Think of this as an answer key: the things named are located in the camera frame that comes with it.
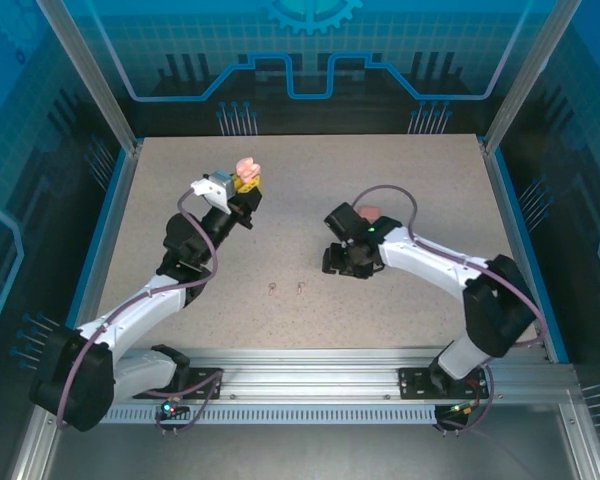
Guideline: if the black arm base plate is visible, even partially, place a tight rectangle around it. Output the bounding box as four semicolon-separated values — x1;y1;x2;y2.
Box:
397;367;489;401
132;367;225;401

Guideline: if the blue table side rail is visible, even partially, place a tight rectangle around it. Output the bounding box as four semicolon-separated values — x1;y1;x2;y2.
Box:
53;144;144;365
482;144;570;365

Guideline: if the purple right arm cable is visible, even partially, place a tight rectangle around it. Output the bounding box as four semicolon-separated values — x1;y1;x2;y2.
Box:
352;184;549;349

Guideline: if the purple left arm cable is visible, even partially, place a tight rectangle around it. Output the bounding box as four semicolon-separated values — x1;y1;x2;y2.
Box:
55;188;219;431

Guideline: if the pink earbud charging case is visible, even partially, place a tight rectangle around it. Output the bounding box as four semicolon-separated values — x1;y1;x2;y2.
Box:
234;156;262;181

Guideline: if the aluminium mounting rail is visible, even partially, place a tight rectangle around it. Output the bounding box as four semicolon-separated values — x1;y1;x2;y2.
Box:
44;347;579;407

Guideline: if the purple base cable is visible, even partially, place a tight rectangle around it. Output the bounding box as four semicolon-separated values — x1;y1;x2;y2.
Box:
154;368;226;436
434;367;497;436

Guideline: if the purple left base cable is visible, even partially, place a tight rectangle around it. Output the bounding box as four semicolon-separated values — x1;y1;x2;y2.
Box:
154;368;226;436

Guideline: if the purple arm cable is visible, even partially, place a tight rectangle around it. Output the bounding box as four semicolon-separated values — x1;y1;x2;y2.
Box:
352;184;549;349
55;188;219;431

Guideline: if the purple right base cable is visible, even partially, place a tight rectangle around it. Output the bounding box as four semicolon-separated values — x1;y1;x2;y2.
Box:
434;367;497;436

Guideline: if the grey metal frame tray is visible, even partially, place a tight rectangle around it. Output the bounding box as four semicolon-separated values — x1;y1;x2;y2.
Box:
9;389;600;480

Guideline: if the slotted grey cable duct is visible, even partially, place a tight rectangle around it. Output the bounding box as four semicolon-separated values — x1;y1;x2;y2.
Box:
99;405;444;426

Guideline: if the aluminium frame post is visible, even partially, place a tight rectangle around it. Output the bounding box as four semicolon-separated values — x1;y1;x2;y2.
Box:
481;0;584;156
33;0;145;154

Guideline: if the small lit cable connector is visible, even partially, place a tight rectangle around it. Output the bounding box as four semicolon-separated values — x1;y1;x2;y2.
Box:
447;399;483;417
162;397;190;420

